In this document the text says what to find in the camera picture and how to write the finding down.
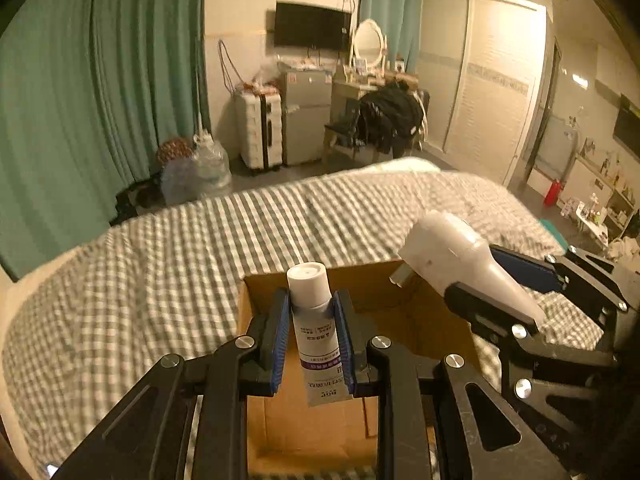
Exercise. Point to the clear water jug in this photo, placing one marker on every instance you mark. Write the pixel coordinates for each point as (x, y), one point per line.
(205, 174)

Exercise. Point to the white cream tube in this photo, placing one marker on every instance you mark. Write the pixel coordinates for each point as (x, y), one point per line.
(315, 332)

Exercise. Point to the brown patterned bag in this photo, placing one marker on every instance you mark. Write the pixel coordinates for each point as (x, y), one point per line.
(173, 149)

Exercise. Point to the white sliding wardrobe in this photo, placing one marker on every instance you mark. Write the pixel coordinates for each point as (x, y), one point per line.
(482, 63)

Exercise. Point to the brown cardboard box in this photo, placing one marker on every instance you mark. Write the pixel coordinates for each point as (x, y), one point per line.
(287, 438)

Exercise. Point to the white hard suitcase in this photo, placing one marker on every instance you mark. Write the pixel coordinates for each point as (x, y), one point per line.
(259, 122)

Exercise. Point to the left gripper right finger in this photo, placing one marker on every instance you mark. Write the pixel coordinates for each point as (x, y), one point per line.
(374, 367)

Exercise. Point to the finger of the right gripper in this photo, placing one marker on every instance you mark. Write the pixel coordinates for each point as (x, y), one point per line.
(489, 318)
(541, 275)

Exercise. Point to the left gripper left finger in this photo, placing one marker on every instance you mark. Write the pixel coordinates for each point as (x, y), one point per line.
(248, 365)

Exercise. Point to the dressing table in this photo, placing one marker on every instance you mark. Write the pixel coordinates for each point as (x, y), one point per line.
(344, 93)

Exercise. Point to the black wall television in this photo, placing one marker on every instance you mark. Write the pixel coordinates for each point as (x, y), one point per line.
(313, 27)

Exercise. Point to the checkered bed quilt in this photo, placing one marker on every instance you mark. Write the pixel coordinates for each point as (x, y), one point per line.
(80, 330)

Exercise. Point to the red fire extinguisher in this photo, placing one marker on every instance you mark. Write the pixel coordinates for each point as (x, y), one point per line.
(553, 192)

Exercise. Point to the green curtain by wardrobe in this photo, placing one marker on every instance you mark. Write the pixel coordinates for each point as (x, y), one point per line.
(400, 22)

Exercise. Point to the black clothes pile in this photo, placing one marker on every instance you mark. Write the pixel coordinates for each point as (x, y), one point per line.
(390, 119)

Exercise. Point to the green window curtain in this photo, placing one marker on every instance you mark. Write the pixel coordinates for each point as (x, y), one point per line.
(89, 91)

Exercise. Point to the white vanity mirror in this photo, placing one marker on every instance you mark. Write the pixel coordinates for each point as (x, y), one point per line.
(369, 47)

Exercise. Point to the silver mini fridge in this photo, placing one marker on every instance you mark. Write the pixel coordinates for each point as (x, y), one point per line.
(306, 101)

